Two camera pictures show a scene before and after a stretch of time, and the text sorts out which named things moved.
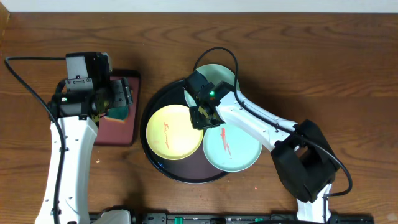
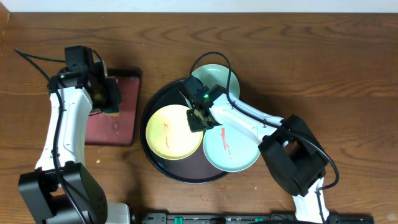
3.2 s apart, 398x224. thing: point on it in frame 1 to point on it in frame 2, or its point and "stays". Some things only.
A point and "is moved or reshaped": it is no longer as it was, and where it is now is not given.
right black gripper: [198, 122] stays
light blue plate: [231, 149] stays
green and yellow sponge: [118, 114] is moved or reshaped
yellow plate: [170, 132] stays
